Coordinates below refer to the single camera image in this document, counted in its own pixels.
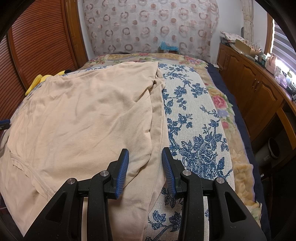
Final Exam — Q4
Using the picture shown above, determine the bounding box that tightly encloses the beige printed t-shirt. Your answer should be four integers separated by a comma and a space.
1, 62, 169, 240

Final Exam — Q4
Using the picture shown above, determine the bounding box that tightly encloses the pink floral blanket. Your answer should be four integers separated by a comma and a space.
83, 53, 262, 221

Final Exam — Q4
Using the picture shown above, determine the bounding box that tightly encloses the yellow Pikachu plush toy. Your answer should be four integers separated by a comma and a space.
25, 70, 72, 96

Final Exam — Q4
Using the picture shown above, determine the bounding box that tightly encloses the blue floral white bedsheet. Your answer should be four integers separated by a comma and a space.
25, 62, 235, 241

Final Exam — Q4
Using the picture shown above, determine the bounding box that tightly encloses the wooden louvered wardrobe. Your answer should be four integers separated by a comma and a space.
1, 1, 88, 120

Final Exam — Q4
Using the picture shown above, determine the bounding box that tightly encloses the wooden side cabinet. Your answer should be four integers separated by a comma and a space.
217, 43, 295, 149

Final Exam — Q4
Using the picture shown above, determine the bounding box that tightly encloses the circle patterned sheer curtain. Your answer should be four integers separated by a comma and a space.
83, 1, 219, 61

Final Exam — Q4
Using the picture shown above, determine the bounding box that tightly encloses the pink kettle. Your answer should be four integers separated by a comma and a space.
265, 54, 277, 75

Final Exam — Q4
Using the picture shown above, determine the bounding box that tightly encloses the cardboard box on cabinet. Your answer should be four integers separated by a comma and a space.
234, 39, 256, 56

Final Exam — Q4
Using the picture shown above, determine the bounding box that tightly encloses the teal item in box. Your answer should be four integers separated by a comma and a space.
158, 41, 179, 54

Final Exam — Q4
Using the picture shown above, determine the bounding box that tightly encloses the zebra window blind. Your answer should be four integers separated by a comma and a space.
271, 20, 295, 75

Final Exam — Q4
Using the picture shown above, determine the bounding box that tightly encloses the folded floral cloth stack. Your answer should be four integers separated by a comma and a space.
220, 31, 245, 43

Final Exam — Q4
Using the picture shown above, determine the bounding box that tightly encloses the tied beige curtain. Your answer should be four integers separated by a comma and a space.
241, 0, 254, 42

